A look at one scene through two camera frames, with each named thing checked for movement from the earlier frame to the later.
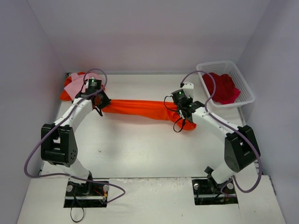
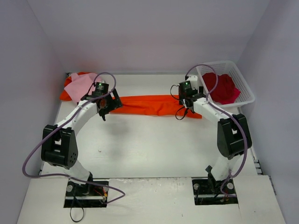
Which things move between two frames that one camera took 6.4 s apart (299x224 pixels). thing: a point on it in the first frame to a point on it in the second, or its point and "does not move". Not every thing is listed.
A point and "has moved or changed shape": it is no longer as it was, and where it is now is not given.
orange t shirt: x=148 y=109 has moved or changed shape
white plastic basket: x=224 y=84 does not move
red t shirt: x=225 y=92 does not move
